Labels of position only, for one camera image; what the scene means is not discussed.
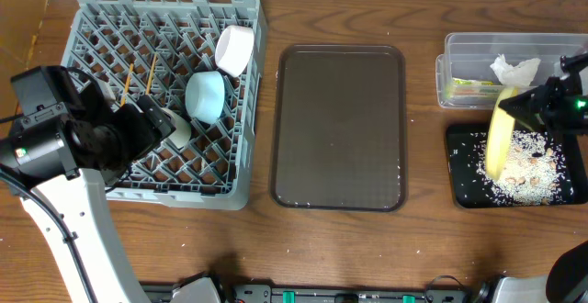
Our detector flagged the grey plastic dishwasher rack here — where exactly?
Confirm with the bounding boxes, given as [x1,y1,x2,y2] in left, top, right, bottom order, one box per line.
[62,0,267,210]

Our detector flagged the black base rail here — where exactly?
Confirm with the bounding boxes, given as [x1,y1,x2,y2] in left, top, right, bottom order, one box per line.
[225,284,469,303]

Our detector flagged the yellow plate with scraps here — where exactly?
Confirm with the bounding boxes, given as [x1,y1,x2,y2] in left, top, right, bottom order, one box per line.
[485,87,519,180]

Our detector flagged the clear plastic container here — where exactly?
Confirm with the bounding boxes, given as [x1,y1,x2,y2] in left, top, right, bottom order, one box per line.
[435,32,587,110]

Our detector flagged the white tissue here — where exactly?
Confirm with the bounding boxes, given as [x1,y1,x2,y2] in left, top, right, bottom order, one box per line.
[490,54,541,88]

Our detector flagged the black plastic tray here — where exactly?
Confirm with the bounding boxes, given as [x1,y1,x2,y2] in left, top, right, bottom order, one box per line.
[445,123,587,208]

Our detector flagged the wooden chopstick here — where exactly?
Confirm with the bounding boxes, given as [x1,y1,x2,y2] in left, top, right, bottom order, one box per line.
[145,53,158,95]
[120,63,134,107]

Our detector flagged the pale green cup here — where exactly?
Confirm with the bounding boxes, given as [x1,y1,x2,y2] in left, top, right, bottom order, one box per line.
[163,108,191,150]

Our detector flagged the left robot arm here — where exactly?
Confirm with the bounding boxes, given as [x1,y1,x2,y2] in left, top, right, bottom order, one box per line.
[1,88,174,302]

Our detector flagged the green orange snack wrapper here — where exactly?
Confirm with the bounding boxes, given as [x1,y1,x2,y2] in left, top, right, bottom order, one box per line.
[444,78,503,100]

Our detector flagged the pink bowl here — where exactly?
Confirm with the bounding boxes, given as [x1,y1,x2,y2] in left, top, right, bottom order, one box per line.
[215,25,254,77]

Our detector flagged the dark brown serving tray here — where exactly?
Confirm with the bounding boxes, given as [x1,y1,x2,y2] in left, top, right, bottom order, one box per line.
[269,44,408,212]

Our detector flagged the spilled rice and shells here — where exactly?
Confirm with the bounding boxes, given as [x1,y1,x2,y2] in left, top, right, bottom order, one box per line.
[479,130,560,206]

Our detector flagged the light blue bowl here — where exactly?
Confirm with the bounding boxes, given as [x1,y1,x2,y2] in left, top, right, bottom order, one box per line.
[185,71,225,125]

